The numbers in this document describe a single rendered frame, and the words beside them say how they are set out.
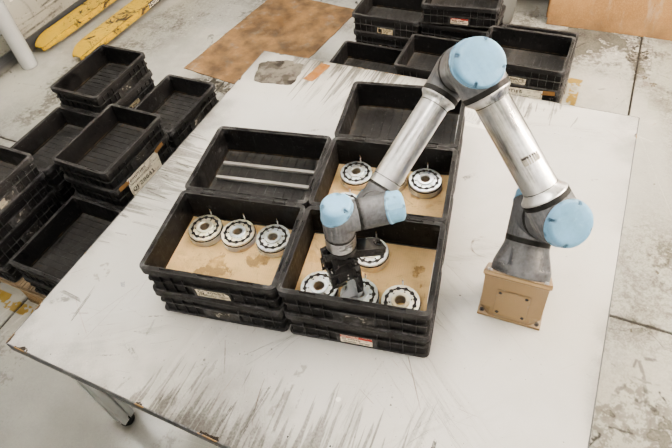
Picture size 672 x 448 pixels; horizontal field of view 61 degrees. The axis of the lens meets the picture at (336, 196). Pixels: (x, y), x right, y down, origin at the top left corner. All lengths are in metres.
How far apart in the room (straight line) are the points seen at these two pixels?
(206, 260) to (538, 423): 0.99
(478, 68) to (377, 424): 0.90
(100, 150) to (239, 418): 1.60
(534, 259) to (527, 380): 0.32
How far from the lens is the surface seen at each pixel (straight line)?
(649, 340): 2.62
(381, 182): 1.41
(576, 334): 1.71
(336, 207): 1.26
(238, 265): 1.68
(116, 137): 2.85
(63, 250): 2.78
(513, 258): 1.52
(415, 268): 1.61
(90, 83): 3.29
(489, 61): 1.31
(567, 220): 1.39
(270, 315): 1.60
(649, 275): 2.80
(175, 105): 3.11
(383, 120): 2.04
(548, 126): 2.26
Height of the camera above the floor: 2.14
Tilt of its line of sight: 47 degrees down
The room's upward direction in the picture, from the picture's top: 8 degrees counter-clockwise
